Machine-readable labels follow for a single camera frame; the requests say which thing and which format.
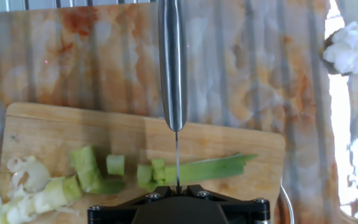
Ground marble pattern plastic mat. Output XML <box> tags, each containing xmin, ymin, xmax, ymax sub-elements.
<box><xmin>0</xmin><ymin>0</ymin><xmax>358</xmax><ymax>224</ymax></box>

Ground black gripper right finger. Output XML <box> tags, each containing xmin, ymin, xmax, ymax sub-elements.
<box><xmin>186</xmin><ymin>184</ymin><xmax>272</xmax><ymax>224</ymax></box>

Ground green scallion stalk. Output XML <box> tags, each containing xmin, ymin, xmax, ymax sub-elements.
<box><xmin>165</xmin><ymin>152</ymin><xmax>259</xmax><ymax>185</ymax></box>

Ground crumpled white tissue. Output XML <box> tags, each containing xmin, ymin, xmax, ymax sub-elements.
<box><xmin>321</xmin><ymin>20</ymin><xmax>358</xmax><ymax>75</ymax></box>

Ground wooden cutting board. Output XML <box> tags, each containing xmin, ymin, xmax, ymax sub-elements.
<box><xmin>0</xmin><ymin>101</ymin><xmax>295</xmax><ymax>224</ymax></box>

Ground chopped scallion pieces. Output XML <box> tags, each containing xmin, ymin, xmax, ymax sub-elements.
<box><xmin>0</xmin><ymin>145</ymin><xmax>167</xmax><ymax>224</ymax></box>

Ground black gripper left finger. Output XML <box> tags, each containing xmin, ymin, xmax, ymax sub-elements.
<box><xmin>87</xmin><ymin>185</ymin><xmax>172</xmax><ymax>224</ymax></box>

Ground steel cleaver knife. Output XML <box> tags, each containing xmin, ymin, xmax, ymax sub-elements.
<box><xmin>157</xmin><ymin>0</ymin><xmax>188</xmax><ymax>194</ymax></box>

